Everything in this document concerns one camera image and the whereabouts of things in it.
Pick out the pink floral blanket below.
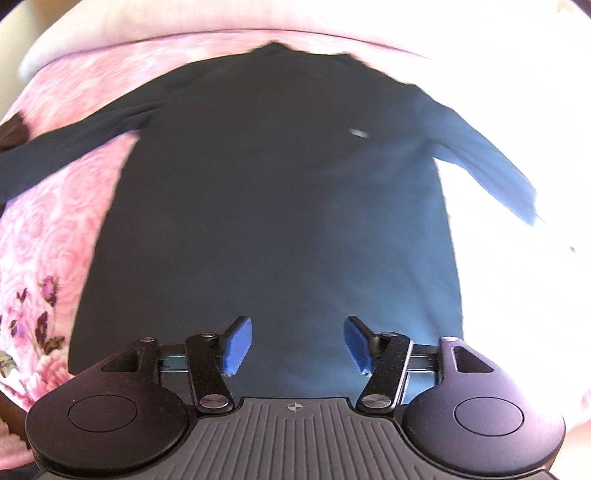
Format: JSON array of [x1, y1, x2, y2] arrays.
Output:
[[0, 30, 591, 462]]

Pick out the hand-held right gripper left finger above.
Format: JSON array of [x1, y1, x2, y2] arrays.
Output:
[[99, 316, 254, 415]]

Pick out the dark brown object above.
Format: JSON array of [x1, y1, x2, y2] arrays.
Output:
[[0, 113, 32, 152]]

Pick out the black long-sleeve shirt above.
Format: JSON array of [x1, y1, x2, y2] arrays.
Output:
[[0, 41, 540, 398]]

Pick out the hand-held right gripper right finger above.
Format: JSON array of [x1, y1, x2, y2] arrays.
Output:
[[343, 315, 496, 415]]

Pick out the cream white bedding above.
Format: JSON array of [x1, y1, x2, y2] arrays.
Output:
[[17, 0, 591, 79]]

